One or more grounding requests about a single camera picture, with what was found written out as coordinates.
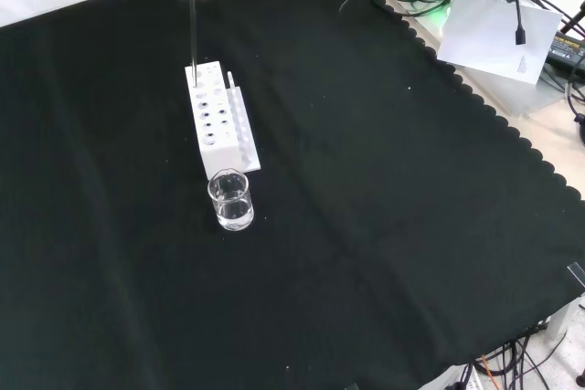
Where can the clear glass rod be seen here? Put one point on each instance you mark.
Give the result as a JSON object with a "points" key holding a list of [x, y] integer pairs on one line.
{"points": [[194, 43]]}

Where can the white test tube rack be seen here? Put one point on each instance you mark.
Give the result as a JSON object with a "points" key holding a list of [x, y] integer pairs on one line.
{"points": [[219, 152]]}

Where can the small clear glass beaker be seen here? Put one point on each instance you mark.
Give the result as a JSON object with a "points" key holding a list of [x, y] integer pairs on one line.
{"points": [[230, 221]]}

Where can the black bench cloth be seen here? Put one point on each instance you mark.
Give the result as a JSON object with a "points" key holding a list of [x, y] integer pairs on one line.
{"points": [[365, 180]]}

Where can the white paper sheet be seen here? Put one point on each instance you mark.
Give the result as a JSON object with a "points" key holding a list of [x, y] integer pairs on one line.
{"points": [[484, 43]]}

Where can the pale board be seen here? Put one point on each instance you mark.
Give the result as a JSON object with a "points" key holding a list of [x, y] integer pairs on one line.
{"points": [[525, 98]]}

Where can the black power adapter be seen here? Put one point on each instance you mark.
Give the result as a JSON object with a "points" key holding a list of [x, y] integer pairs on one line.
{"points": [[566, 49]]}

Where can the clear cloth clip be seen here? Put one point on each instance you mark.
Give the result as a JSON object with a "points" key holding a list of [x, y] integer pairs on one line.
{"points": [[577, 271], [352, 386]]}

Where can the white table leg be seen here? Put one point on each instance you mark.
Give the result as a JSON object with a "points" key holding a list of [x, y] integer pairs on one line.
{"points": [[560, 323]]}

